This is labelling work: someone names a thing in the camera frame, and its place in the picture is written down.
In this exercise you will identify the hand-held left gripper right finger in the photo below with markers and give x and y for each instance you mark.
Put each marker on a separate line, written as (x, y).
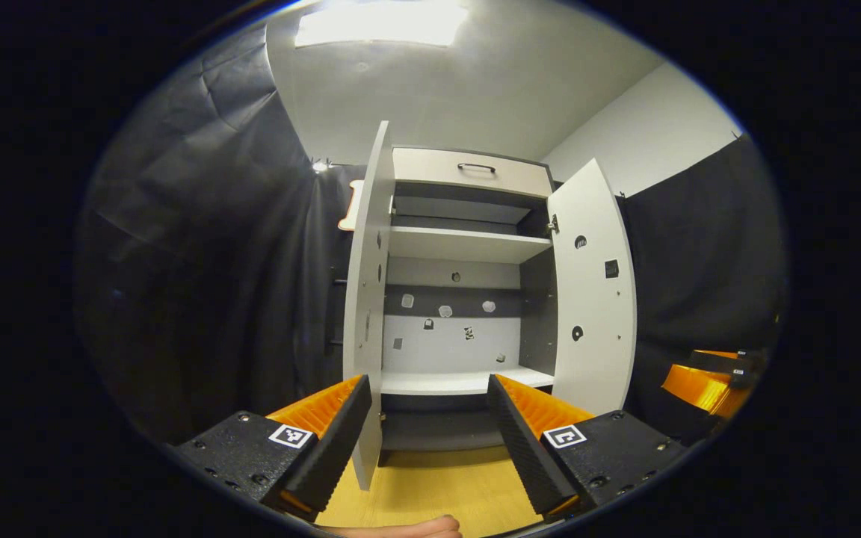
(520, 441)

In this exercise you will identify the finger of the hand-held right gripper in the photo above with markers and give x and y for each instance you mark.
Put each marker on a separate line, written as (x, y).
(729, 360)
(699, 388)

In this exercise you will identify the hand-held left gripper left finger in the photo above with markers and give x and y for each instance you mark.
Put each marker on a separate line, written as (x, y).
(341, 441)

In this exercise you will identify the white shoe cabinet door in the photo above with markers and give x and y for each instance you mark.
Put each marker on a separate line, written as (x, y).
(363, 299)
(595, 321)

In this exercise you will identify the white double-door shoe cabinet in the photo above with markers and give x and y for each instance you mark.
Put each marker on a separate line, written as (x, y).
(539, 314)

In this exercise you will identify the white cabinet shelf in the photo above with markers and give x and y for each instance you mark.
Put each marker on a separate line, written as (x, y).
(438, 382)
(460, 243)

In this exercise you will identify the white cabinet drawer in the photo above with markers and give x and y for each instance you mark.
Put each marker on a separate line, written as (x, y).
(438, 168)

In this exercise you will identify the black backdrop cloth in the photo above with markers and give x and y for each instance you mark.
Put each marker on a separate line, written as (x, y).
(199, 299)

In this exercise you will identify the small black cloth clip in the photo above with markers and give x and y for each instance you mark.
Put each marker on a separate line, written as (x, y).
(320, 164)

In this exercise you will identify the ceiling light panel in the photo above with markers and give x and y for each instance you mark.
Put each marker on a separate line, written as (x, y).
(382, 22)

